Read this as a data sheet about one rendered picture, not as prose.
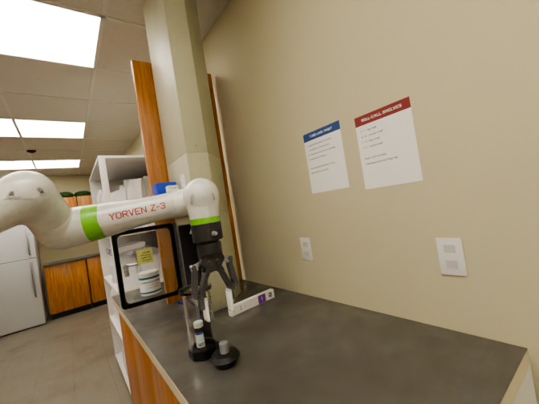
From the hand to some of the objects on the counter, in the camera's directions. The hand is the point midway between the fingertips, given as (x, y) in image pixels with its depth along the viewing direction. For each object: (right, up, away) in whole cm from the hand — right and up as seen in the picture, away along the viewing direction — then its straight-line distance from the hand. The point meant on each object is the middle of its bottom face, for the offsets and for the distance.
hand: (218, 306), depth 84 cm
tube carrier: (-6, -18, +8) cm, 20 cm away
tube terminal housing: (-12, -20, +65) cm, 69 cm away
